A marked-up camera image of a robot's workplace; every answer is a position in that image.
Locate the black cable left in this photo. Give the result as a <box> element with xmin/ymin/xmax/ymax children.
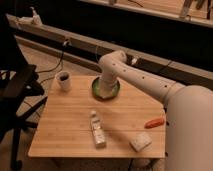
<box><xmin>35</xmin><ymin>39</ymin><xmax>71</xmax><ymax>84</ymax></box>

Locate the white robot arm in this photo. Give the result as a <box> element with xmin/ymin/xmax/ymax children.
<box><xmin>99</xmin><ymin>50</ymin><xmax>213</xmax><ymax>171</ymax></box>

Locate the orange carrot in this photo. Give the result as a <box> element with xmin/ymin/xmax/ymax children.
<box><xmin>144</xmin><ymin>118</ymin><xmax>165</xmax><ymax>129</ymax></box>

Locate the white spray bottle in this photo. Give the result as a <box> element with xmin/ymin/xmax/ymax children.
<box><xmin>31</xmin><ymin>7</ymin><xmax>42</xmax><ymax>26</ymax></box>

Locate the clear plastic bottle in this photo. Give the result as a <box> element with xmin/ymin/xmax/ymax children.
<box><xmin>90</xmin><ymin>110</ymin><xmax>106</xmax><ymax>148</ymax></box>

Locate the wooden table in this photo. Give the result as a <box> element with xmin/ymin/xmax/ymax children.
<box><xmin>28</xmin><ymin>76</ymin><xmax>165</xmax><ymax>158</ymax></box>

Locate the black office chair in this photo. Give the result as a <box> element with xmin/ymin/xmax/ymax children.
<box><xmin>0</xmin><ymin>11</ymin><xmax>47</xmax><ymax>171</ymax></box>

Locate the white sponge block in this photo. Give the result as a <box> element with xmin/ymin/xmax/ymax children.
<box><xmin>130</xmin><ymin>132</ymin><xmax>152</xmax><ymax>152</ymax></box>

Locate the white wall plug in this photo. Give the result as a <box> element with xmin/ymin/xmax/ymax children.
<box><xmin>131</xmin><ymin>57</ymin><xmax>138</xmax><ymax>66</ymax></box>

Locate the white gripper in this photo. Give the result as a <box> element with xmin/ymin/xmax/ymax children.
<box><xmin>99</xmin><ymin>78</ymin><xmax>117</xmax><ymax>99</ymax></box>

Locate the white mug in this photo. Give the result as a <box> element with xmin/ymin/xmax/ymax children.
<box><xmin>56</xmin><ymin>71</ymin><xmax>71</xmax><ymax>91</ymax></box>

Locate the green bowl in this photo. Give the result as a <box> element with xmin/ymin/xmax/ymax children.
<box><xmin>91</xmin><ymin>77</ymin><xmax>120</xmax><ymax>100</ymax></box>

